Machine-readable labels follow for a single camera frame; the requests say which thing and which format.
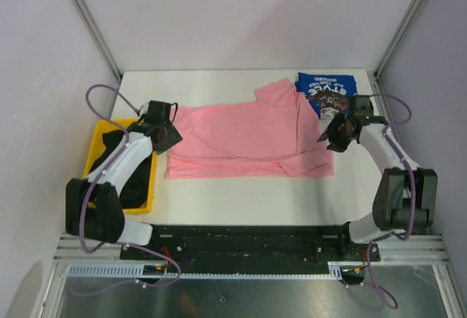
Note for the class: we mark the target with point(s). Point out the black t-shirt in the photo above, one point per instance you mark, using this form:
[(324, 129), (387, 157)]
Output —
[(135, 192)]

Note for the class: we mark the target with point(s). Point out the yellow plastic bin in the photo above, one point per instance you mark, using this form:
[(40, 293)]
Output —
[(97, 148)]

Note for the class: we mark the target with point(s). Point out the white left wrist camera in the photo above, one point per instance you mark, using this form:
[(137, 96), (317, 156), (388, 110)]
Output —
[(142, 110)]

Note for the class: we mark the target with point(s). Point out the aluminium frame post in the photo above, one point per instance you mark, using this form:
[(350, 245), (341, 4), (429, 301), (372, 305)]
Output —
[(88, 21), (407, 20)]

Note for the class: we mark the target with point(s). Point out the aluminium side rail right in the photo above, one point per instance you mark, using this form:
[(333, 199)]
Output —
[(394, 113)]

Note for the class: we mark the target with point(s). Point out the folded blue printed t-shirt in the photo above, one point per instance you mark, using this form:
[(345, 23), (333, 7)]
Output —
[(328, 94)]

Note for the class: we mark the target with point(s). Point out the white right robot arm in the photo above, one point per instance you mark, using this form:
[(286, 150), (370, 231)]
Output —
[(365, 230)]

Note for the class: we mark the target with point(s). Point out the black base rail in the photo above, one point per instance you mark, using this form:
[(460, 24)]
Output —
[(262, 246)]

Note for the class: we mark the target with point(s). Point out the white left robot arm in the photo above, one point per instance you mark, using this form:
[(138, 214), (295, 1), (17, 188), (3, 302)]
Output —
[(93, 206)]

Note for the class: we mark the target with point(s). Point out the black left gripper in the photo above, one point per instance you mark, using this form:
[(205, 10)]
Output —
[(174, 138)]

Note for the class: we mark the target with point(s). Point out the white slotted cable duct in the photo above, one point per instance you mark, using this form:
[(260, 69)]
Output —
[(302, 270)]

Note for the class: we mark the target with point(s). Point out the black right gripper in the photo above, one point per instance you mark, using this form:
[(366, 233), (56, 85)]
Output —
[(330, 131)]

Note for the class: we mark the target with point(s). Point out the aluminium frame post left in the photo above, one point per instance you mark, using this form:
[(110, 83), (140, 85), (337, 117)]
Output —
[(88, 21)]

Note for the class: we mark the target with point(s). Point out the pink t-shirt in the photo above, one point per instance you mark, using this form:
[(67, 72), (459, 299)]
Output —
[(275, 135)]

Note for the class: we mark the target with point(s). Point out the aluminium frame post right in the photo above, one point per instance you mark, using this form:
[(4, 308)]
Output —
[(407, 20)]

